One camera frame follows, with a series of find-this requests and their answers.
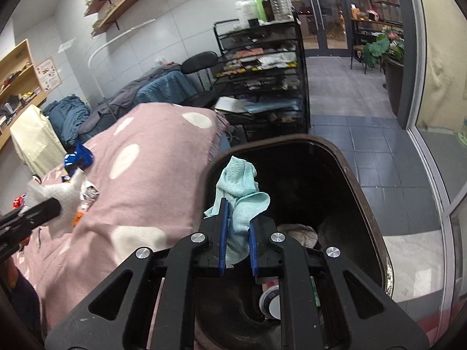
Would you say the white pump bottle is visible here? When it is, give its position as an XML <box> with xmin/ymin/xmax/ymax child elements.
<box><xmin>235</xmin><ymin>0</ymin><xmax>258</xmax><ymax>28</ymax></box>

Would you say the cream cloth on chair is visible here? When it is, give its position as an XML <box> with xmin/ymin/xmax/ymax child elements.
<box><xmin>10</xmin><ymin>105</ymin><xmax>66</xmax><ymax>177</ymax></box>

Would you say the red snack bag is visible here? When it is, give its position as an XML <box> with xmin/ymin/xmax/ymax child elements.
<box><xmin>13</xmin><ymin>194</ymin><xmax>26</xmax><ymax>209</ymax></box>

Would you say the green lotion bottle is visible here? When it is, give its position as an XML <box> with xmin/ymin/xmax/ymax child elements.
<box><xmin>252</xmin><ymin>0</ymin><xmax>269</xmax><ymax>23</ymax></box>

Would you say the blue bedding pile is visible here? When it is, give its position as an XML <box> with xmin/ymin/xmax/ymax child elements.
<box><xmin>42</xmin><ymin>94</ymin><xmax>90</xmax><ymax>149</ymax></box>

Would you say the crumpled silver wrapper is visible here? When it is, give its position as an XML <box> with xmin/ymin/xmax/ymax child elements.
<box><xmin>80</xmin><ymin>182</ymin><xmax>100</xmax><ymax>205</ymax></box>

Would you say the blue plastic wrapper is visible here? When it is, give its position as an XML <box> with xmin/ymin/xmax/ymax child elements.
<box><xmin>63</xmin><ymin>141</ymin><xmax>94</xmax><ymax>175</ymax></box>

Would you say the black mesh cart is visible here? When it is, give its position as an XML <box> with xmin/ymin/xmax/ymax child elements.
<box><xmin>211</xmin><ymin>19</ymin><xmax>310</xmax><ymax>141</ymax></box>

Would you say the potted green plant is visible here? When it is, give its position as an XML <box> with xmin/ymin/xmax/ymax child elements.
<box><xmin>362</xmin><ymin>27</ymin><xmax>405</xmax><ymax>68</ymax></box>

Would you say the pink polka dot blanket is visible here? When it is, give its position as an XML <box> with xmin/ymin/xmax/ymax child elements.
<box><xmin>14</xmin><ymin>103</ymin><xmax>227</xmax><ymax>333</ymax></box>

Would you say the orange peel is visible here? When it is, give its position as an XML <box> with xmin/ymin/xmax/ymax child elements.
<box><xmin>73</xmin><ymin>211</ymin><xmax>86</xmax><ymax>227</ymax></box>

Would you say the white curved pole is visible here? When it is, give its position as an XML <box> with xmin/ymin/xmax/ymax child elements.
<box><xmin>88</xmin><ymin>18</ymin><xmax>157</xmax><ymax>108</ymax></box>

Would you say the brown trash bin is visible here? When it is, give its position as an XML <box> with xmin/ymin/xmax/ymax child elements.
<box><xmin>195</xmin><ymin>134</ymin><xmax>392</xmax><ymax>349</ymax></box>

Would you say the teal cloth rag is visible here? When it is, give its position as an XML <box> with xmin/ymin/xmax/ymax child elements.
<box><xmin>204</xmin><ymin>156</ymin><xmax>270</xmax><ymax>268</ymax></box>

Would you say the glass entrance door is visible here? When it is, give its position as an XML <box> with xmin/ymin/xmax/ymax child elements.
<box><xmin>291</xmin><ymin>0</ymin><xmax>351</xmax><ymax>57</ymax></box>

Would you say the blue massage bed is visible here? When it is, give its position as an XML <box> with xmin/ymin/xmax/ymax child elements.
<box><xmin>78</xmin><ymin>63</ymin><xmax>198</xmax><ymax>142</ymax></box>

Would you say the white tissue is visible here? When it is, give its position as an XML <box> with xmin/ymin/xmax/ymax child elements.
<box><xmin>21</xmin><ymin>169</ymin><xmax>86</xmax><ymax>239</ymax></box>

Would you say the wall poster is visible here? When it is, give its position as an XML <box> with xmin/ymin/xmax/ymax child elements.
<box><xmin>35</xmin><ymin>56</ymin><xmax>62</xmax><ymax>95</ymax></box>

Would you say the clear water bottle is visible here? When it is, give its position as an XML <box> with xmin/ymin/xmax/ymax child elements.
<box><xmin>270</xmin><ymin>0</ymin><xmax>293</xmax><ymax>22</ymax></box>

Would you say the black round stool chair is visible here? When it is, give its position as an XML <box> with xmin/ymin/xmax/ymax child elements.
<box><xmin>180</xmin><ymin>51</ymin><xmax>218</xmax><ymax>108</ymax></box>

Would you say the wooden cubby shelf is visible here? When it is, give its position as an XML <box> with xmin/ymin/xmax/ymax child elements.
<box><xmin>1</xmin><ymin>39</ymin><xmax>47</xmax><ymax>148</ymax></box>

